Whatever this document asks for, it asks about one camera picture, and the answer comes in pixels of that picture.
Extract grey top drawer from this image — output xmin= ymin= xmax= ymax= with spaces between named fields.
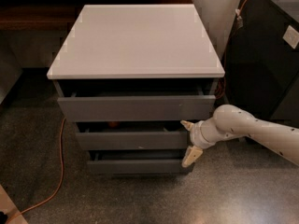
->
xmin=58 ymin=94 xmax=215 ymax=122

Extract grey bottom drawer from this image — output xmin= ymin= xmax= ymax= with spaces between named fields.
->
xmin=87 ymin=149 xmax=194 ymax=175

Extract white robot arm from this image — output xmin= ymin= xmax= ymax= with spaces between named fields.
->
xmin=181 ymin=105 xmax=299 ymax=168

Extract orange cable on floor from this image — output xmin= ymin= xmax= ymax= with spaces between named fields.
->
xmin=5 ymin=117 xmax=67 ymax=224

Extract red apple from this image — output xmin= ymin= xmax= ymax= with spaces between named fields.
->
xmin=107 ymin=121 xmax=120 ymax=129

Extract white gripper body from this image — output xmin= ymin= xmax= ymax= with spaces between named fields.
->
xmin=190 ymin=121 xmax=214 ymax=149

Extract dark wooden shelf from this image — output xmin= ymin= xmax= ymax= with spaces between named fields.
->
xmin=0 ymin=0 xmax=192 ymax=31

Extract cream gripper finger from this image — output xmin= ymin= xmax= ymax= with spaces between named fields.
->
xmin=182 ymin=146 xmax=203 ymax=168
xmin=180 ymin=120 xmax=193 ymax=131

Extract green yellow sponge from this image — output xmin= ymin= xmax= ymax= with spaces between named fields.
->
xmin=164 ymin=121 xmax=184 ymax=132

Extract grey drawer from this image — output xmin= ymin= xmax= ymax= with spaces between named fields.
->
xmin=76 ymin=121 xmax=191 ymax=150
xmin=58 ymin=94 xmax=215 ymax=122
xmin=87 ymin=149 xmax=194 ymax=175

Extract white wall outlet plate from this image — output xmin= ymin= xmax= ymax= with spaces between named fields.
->
xmin=283 ymin=25 xmax=299 ymax=49

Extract black cabinet on right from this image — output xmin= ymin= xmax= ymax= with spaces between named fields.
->
xmin=225 ymin=0 xmax=299 ymax=127

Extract grey drawer cabinet white top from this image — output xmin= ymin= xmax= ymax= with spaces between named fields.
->
xmin=46 ymin=3 xmax=226 ymax=176

